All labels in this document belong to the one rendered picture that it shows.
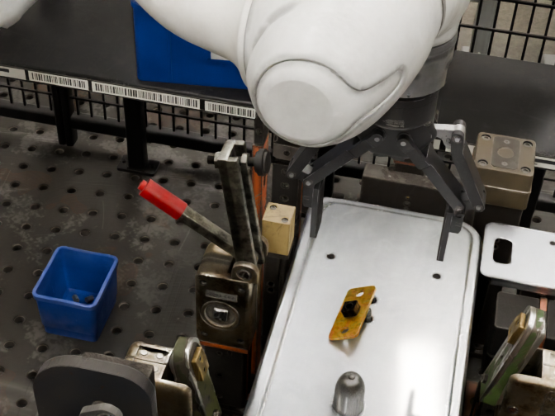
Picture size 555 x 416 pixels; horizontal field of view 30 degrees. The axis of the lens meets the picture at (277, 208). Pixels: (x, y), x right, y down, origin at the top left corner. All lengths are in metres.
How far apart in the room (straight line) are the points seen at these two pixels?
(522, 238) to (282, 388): 0.39
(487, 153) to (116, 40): 0.58
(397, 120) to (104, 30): 0.74
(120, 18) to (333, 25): 0.94
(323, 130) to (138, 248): 1.00
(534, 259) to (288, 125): 0.64
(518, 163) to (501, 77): 0.24
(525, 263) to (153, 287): 0.62
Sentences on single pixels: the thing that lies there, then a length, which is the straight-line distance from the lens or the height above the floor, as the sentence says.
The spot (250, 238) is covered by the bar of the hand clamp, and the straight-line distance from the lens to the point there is 1.13.
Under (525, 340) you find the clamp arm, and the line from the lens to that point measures 1.09.
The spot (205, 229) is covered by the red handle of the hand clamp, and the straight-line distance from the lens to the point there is 1.15.
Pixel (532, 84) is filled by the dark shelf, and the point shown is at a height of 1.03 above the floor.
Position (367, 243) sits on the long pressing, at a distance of 1.29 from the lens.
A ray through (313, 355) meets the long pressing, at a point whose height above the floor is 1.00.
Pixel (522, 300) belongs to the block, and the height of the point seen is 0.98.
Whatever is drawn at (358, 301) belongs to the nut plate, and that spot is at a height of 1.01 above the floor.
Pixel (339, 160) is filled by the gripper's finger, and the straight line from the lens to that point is 1.03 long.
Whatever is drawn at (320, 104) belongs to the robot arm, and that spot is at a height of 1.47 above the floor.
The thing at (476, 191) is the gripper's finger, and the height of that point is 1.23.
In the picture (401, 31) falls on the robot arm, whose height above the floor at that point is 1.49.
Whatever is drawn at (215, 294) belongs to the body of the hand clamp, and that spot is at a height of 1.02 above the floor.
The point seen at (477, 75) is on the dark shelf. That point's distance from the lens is 1.55.
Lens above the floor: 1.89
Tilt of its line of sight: 42 degrees down
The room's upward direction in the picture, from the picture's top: 3 degrees clockwise
